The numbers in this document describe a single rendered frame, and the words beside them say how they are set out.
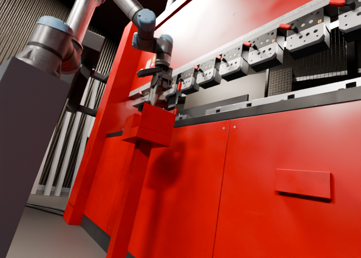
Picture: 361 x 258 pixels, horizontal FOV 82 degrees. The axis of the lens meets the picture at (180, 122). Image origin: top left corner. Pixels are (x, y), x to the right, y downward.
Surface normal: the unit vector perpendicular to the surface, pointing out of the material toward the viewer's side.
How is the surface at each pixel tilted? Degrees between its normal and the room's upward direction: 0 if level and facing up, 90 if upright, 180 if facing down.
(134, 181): 90
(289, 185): 90
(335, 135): 90
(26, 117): 90
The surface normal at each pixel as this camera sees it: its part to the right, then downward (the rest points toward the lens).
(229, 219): -0.76, -0.33
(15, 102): 0.79, -0.03
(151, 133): 0.54, -0.14
